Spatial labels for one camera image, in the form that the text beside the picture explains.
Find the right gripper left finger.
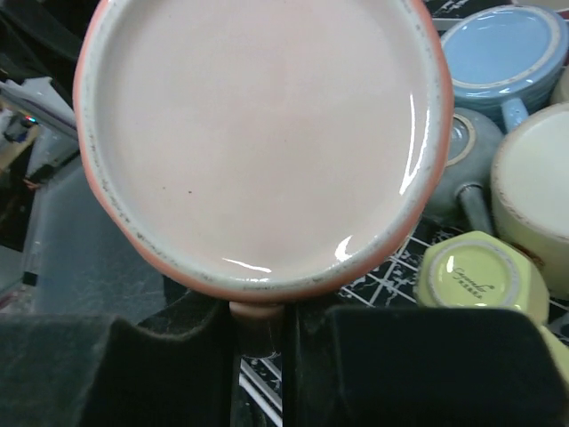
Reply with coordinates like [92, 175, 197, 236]
[1, 294, 231, 426]

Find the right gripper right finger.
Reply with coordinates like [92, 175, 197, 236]
[282, 305, 568, 426]

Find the yellow-green mug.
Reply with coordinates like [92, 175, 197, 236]
[414, 231, 568, 364]

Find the grey mug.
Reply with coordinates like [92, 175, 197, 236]
[424, 108, 504, 235]

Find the pink mug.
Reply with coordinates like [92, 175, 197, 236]
[73, 1, 453, 356]

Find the light blue mug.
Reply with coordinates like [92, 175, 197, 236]
[441, 5, 568, 133]

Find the white wire dish rack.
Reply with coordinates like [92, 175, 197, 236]
[233, 1, 511, 426]

